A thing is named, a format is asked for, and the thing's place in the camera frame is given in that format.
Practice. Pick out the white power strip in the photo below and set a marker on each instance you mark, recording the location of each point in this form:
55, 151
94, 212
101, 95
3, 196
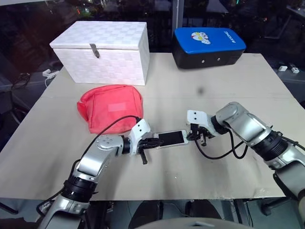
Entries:
48, 74

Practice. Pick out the small white adapter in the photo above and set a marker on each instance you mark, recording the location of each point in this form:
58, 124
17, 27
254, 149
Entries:
282, 68
295, 70

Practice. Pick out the dark rounded shape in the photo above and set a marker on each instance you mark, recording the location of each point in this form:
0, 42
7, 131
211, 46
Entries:
152, 211

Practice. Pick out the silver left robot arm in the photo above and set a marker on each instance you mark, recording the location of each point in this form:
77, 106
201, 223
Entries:
95, 159

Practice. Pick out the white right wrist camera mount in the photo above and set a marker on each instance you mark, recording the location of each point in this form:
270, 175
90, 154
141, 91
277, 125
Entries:
197, 117

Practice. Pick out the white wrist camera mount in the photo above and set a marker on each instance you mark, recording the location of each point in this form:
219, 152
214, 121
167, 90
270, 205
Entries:
140, 130
197, 117

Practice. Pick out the grey metal box latch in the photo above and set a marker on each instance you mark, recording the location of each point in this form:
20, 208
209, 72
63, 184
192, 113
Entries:
95, 51

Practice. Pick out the blue and black padded case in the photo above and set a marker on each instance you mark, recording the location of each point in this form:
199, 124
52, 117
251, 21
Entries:
209, 47

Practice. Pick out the red fabric pouch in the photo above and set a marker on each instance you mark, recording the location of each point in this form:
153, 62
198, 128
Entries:
112, 107

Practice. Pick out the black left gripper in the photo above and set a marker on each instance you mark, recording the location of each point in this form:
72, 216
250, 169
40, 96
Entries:
145, 144

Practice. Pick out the white woven storage box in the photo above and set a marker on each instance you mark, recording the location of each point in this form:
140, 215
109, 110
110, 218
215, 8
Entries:
102, 52

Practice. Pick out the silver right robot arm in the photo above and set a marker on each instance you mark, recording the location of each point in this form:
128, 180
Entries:
252, 128

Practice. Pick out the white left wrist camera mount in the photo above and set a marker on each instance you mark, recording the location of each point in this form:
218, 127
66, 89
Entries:
140, 130

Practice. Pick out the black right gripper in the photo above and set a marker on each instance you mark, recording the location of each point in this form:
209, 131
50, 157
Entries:
202, 131

